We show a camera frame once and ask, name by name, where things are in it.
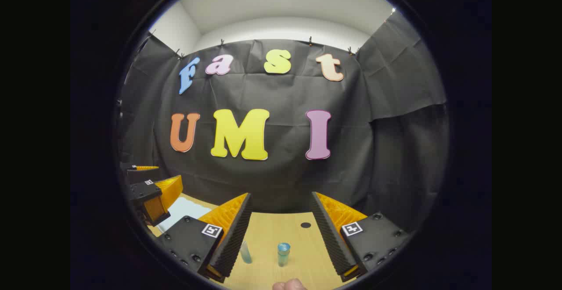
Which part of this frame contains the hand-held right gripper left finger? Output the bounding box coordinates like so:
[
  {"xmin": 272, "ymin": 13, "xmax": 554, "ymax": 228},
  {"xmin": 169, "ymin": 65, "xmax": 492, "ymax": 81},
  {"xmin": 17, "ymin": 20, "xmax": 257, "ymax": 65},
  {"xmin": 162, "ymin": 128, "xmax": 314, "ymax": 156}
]
[{"xmin": 155, "ymin": 192, "xmax": 254, "ymax": 284}]

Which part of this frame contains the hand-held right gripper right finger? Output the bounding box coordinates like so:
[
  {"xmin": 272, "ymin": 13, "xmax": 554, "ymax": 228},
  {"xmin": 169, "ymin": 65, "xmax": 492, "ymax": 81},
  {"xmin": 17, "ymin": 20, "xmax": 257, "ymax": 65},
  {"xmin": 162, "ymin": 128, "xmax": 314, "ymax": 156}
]
[{"xmin": 311, "ymin": 191, "xmax": 412, "ymax": 283}]

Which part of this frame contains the green bottle with teal cap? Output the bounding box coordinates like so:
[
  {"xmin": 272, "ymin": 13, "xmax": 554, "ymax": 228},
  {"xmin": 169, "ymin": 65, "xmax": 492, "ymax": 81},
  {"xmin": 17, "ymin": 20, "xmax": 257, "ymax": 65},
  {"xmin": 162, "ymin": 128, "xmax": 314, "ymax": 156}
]
[{"xmin": 277, "ymin": 243, "xmax": 291, "ymax": 267}]

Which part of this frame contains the black backdrop cloth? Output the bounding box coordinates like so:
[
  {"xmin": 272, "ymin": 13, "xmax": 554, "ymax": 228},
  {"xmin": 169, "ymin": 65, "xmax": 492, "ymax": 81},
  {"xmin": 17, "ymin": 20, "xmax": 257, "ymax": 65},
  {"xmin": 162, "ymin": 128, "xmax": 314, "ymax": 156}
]
[{"xmin": 116, "ymin": 11, "xmax": 449, "ymax": 233}]

